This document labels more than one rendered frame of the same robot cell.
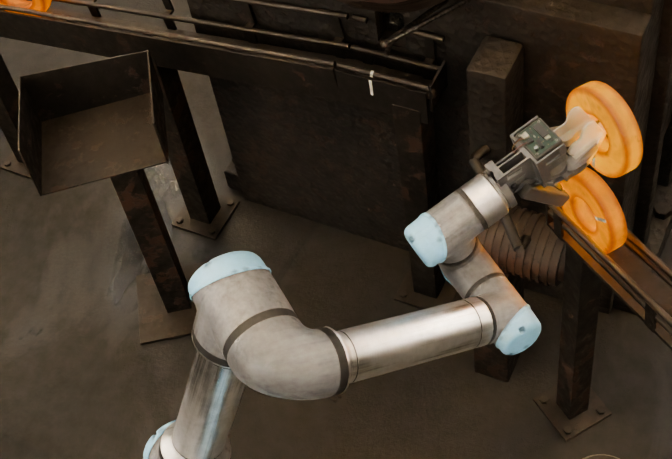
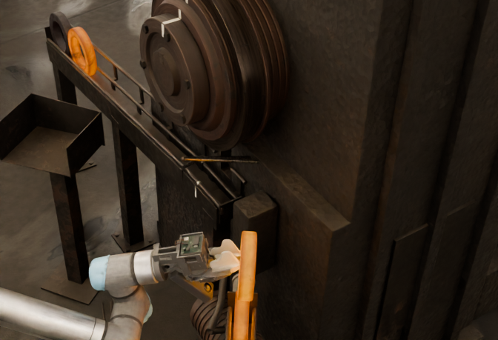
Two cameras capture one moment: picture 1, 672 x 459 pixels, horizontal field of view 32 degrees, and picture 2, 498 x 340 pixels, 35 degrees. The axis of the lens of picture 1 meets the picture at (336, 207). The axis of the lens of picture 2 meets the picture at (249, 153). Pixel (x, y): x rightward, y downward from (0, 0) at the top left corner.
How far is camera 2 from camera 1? 0.87 m
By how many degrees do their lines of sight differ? 19
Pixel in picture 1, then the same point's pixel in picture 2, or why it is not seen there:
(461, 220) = (121, 269)
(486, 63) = (246, 204)
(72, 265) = (45, 227)
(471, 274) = (119, 309)
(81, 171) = (29, 159)
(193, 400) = not seen: outside the picture
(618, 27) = (323, 219)
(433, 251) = (95, 278)
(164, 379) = not seen: hidden behind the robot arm
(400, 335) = (29, 310)
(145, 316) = (55, 275)
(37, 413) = not seen: outside the picture
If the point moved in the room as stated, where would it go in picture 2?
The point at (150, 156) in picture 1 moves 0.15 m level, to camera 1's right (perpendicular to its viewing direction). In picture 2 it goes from (65, 170) to (107, 182)
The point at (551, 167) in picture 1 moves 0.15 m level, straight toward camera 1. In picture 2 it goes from (194, 268) to (145, 309)
